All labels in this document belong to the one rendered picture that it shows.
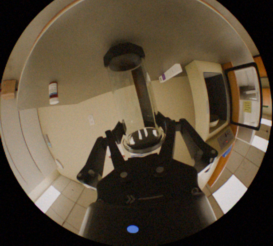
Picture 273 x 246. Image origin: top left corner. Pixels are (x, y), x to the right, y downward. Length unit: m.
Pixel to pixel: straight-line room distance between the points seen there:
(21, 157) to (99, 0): 2.50
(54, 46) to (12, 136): 2.33
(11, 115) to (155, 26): 2.56
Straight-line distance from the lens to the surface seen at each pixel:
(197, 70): 0.48
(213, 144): 0.58
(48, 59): 0.25
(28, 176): 2.59
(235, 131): 0.84
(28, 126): 2.48
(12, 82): 2.32
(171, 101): 0.81
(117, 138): 0.15
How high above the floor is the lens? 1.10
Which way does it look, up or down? 6 degrees up
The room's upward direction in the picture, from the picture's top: 166 degrees clockwise
